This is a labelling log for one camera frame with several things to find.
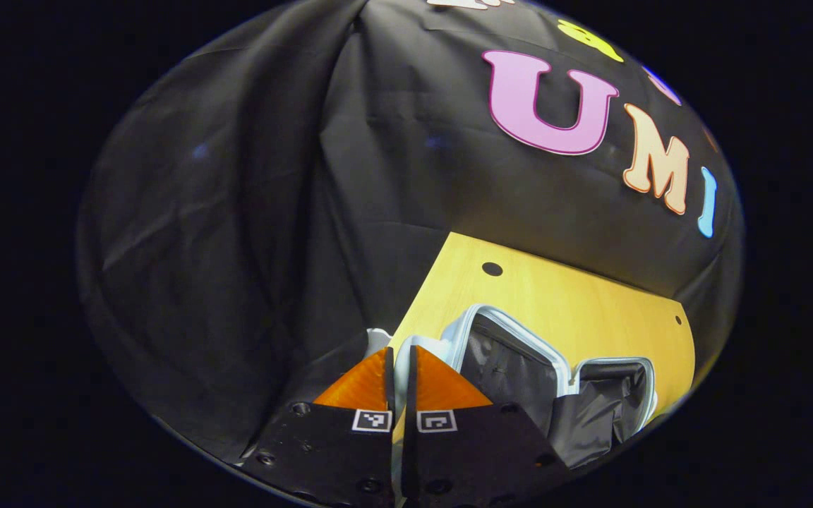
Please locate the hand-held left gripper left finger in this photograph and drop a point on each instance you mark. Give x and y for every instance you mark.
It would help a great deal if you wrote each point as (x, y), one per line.
(336, 458)

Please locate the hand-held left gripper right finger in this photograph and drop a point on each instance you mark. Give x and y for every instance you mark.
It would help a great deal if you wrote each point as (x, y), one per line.
(470, 458)

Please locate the light blue suitcase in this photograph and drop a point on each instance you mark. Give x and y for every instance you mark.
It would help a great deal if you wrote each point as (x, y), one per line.
(512, 367)

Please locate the black backdrop cloth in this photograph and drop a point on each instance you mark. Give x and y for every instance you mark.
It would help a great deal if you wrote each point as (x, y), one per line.
(237, 212)

